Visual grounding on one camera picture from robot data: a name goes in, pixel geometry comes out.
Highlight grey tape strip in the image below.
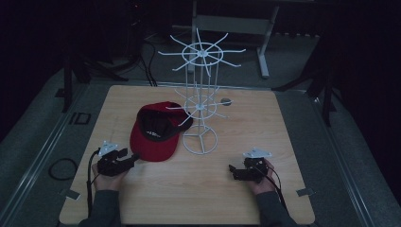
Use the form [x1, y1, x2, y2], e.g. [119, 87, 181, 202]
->
[61, 187, 81, 201]
[295, 187, 316, 198]

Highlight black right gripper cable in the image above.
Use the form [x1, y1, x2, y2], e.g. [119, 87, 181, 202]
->
[256, 166, 288, 213]

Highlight person's right hand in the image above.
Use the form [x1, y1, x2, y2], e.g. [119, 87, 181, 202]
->
[246, 158, 277, 196]

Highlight black tripod stand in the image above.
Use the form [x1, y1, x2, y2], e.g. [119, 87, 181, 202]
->
[271, 29, 338, 128]
[56, 44, 130, 114]

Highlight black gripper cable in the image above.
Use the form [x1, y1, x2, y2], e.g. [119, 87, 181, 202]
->
[256, 166, 288, 213]
[86, 148, 101, 219]

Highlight black cable loop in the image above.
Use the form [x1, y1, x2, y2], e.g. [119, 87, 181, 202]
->
[47, 157, 79, 182]

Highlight metal floor rail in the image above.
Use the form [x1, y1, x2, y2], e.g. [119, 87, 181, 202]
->
[0, 83, 91, 226]
[306, 91, 376, 227]

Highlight black floor cables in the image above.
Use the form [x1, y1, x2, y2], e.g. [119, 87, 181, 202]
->
[137, 37, 159, 87]

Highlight white wire display rack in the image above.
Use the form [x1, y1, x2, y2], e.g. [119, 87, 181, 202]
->
[157, 27, 247, 156]

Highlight person's left hand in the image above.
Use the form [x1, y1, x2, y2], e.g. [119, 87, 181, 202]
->
[91, 163, 130, 192]

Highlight red baseball cap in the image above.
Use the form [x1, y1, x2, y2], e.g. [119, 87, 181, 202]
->
[129, 100, 194, 163]

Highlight black rectangular floor frame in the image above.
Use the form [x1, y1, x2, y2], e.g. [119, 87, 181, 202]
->
[68, 111, 93, 126]

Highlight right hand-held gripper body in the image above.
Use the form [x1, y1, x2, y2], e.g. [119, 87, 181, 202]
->
[235, 147, 273, 184]

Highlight white metal desk frame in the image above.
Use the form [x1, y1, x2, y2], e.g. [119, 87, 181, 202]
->
[188, 0, 282, 79]

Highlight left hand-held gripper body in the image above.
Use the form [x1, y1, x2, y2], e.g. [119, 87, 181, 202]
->
[96, 140, 133, 178]

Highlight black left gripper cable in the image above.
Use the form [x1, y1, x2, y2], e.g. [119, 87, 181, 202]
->
[86, 148, 101, 219]

